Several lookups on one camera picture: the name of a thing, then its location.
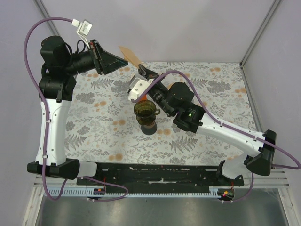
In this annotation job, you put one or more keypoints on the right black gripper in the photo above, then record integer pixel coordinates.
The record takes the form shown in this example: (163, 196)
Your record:
(148, 74)

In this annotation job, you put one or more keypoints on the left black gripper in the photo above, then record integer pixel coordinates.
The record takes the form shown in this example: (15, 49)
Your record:
(105, 62)

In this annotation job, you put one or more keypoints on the green glass coffee dripper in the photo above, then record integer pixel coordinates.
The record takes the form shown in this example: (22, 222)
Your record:
(146, 112)

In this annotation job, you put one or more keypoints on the red capped dark bottle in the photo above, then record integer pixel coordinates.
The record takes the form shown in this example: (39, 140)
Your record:
(149, 129)

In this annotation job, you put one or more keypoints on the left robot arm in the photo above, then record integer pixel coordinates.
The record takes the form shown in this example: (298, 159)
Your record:
(56, 85)

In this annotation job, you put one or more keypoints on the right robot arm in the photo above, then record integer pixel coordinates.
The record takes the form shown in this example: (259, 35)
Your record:
(176, 102)

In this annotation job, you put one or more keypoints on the orange coffee filter box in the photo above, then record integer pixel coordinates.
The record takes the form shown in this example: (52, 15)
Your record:
(143, 98)

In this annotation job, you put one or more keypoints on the floral tablecloth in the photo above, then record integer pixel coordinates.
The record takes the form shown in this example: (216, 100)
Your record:
(101, 124)

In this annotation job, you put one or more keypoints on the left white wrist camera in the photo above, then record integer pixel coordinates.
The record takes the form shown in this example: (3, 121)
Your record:
(83, 29)

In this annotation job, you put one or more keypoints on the aluminium frame rail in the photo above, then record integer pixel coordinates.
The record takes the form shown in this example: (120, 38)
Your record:
(45, 14)

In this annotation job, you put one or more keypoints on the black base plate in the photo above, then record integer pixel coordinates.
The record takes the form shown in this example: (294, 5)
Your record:
(159, 179)

